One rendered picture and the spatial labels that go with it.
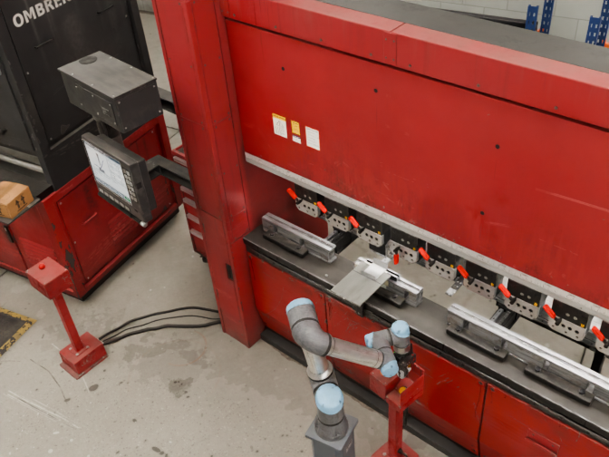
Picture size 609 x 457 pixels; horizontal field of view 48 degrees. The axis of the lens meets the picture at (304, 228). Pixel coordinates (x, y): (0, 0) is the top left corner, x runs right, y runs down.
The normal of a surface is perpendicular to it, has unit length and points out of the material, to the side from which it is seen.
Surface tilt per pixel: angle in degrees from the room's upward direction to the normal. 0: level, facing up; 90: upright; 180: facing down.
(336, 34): 90
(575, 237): 90
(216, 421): 0
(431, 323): 0
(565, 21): 90
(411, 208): 90
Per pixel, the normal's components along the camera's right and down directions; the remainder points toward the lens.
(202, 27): 0.76, 0.37
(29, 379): -0.07, -0.77
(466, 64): -0.65, 0.51
